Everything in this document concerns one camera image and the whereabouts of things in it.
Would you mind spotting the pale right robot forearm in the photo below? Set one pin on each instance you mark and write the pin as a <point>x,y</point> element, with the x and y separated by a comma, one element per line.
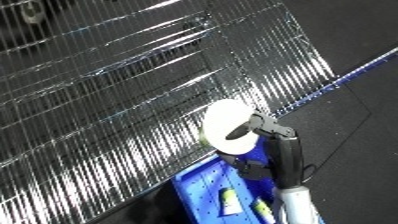
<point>296,206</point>

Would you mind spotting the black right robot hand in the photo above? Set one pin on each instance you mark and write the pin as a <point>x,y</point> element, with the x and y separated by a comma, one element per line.
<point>285,156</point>

